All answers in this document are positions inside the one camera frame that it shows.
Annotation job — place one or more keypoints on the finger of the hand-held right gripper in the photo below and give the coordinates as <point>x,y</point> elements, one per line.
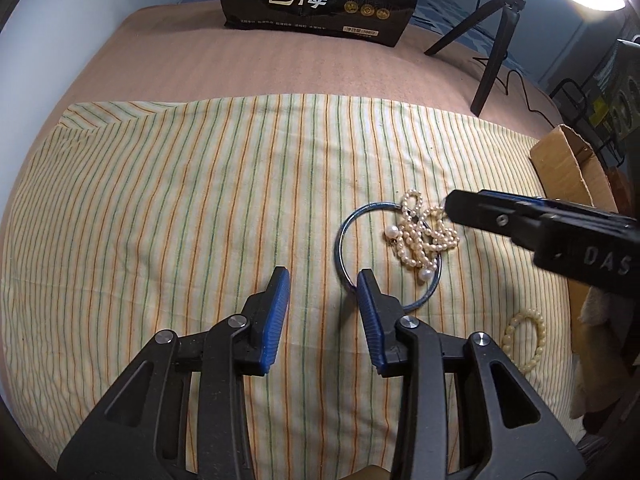
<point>480,217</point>
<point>505,196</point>

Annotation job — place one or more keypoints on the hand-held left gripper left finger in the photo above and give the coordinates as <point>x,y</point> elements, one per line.
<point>276,310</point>

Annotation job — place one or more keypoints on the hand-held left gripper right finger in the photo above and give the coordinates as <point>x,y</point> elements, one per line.
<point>371,310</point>

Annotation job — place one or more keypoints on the cardboard box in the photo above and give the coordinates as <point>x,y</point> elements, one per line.
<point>560,160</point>

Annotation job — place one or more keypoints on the blue metal bangle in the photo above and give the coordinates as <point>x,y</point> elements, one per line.
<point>344,232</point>

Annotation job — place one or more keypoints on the black shoe rack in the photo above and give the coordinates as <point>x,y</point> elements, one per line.
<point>575,110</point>

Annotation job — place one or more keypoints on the black tripod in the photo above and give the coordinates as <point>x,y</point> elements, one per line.
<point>492,60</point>

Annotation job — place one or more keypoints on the striped yellow cloth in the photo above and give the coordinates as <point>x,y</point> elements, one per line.
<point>175,210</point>

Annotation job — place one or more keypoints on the yellow black printed box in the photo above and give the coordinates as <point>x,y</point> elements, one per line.
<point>617,95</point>

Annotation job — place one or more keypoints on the pink blanket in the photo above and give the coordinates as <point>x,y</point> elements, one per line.
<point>250,65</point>

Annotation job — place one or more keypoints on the black printed snack bag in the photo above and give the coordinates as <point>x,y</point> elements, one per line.
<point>320,0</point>

